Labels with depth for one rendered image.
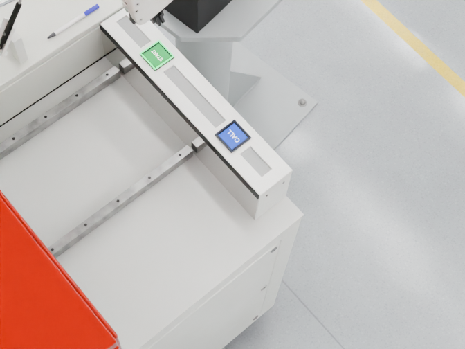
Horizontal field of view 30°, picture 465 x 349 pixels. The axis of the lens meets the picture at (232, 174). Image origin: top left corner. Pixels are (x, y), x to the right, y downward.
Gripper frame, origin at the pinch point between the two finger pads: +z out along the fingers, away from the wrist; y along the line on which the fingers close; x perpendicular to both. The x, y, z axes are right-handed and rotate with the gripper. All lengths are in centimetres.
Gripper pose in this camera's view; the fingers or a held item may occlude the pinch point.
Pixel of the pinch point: (156, 15)
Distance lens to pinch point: 183.3
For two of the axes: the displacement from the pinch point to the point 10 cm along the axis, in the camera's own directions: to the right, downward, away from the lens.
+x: -6.5, -7.0, 2.8
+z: 1.1, 2.8, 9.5
